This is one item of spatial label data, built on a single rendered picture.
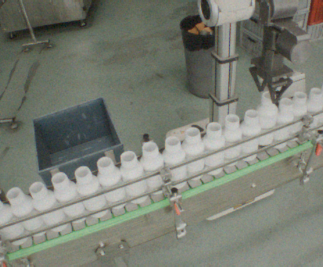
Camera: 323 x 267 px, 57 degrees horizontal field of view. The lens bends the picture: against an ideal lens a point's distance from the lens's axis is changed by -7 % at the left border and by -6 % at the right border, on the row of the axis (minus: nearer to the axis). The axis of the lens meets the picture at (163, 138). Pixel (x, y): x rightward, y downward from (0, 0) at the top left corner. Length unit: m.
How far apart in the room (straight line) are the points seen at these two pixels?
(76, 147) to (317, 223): 1.49
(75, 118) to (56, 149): 0.18
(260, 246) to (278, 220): 0.22
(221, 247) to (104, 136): 0.94
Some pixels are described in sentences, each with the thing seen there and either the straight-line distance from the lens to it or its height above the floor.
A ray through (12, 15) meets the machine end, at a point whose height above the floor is 0.34.
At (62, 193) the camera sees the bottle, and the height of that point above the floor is 1.13.
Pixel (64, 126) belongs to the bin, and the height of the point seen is 0.86.
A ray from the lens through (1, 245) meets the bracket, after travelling 0.85.
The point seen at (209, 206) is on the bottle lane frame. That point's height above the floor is 0.89.
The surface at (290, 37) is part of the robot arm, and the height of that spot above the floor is 1.41.
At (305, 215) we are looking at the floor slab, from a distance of 2.12.
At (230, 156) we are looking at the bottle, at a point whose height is 1.05.
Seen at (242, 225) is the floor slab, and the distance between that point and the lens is 2.00.
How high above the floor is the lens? 1.72
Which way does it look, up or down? 44 degrees down
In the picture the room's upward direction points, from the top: 7 degrees counter-clockwise
